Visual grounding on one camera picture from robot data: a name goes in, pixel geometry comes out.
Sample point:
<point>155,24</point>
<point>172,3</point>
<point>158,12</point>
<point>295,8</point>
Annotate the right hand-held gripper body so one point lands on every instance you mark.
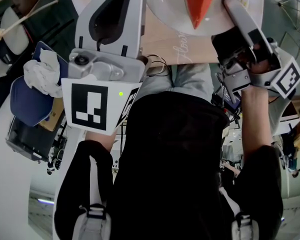
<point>285,79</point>

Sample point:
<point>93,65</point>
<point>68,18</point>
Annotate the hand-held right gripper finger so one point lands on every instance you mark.
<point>240,14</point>

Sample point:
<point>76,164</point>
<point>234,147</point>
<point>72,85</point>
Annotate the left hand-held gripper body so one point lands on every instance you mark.
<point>90,109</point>

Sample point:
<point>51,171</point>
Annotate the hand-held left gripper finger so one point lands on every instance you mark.
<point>137,19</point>
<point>86,21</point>

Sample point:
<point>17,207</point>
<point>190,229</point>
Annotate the white round plate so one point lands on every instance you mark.
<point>170,11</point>

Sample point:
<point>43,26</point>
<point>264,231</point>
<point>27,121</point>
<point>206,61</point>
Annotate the red watermelon slice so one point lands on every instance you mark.
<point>198,1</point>

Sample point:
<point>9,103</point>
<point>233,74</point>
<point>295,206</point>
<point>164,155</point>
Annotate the person's right forearm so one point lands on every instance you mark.
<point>255,119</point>

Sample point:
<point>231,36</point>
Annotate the person's left forearm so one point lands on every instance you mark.
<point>102,139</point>

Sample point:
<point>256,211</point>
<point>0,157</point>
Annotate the person's right hand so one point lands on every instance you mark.
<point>258,66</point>

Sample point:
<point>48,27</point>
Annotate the tan wooden table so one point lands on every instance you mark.
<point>160,44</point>

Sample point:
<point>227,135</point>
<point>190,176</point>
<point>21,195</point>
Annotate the brown cardboard box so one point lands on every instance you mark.
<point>53,116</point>

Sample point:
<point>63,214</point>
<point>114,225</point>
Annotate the crumpled white cloth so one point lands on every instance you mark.
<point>45,74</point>

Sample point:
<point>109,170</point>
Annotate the pale wooden stick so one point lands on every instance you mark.
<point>27,16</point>

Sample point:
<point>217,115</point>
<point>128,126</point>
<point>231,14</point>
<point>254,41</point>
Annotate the navy blue cap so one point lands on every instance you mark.
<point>30,104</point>

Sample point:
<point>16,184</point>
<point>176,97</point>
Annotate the black electronic device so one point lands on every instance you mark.
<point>227,101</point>

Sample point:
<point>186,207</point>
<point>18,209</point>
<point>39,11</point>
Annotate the black equipment case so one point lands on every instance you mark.
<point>27,141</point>

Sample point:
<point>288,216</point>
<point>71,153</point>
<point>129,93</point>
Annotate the white seat cushion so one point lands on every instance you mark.
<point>13,31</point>

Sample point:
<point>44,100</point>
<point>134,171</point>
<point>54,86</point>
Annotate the person's grey trousers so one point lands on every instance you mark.
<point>192,79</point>

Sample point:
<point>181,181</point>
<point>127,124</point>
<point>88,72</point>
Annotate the person's black shirt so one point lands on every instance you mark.
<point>170,171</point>

